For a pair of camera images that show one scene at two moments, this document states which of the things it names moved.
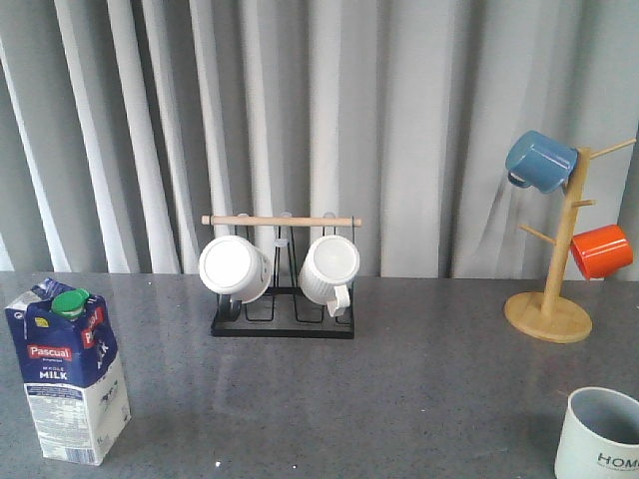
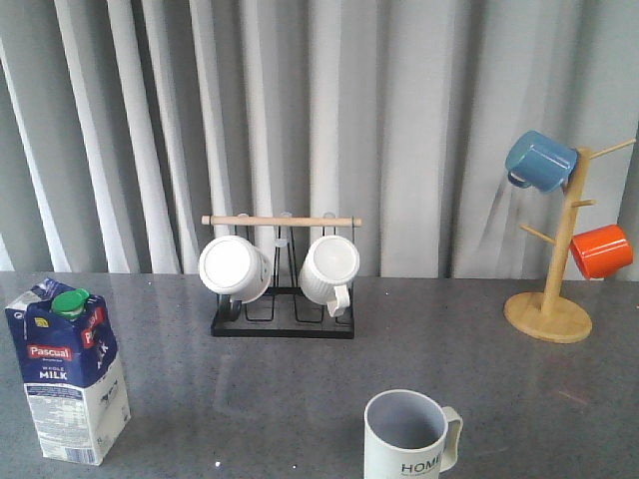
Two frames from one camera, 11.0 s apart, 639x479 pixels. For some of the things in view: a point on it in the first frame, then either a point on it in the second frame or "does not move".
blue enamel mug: x=537 y=161 does not move
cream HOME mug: x=599 y=437 -> x=408 y=434
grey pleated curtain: x=124 y=122 does not move
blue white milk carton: x=73 y=384 does not move
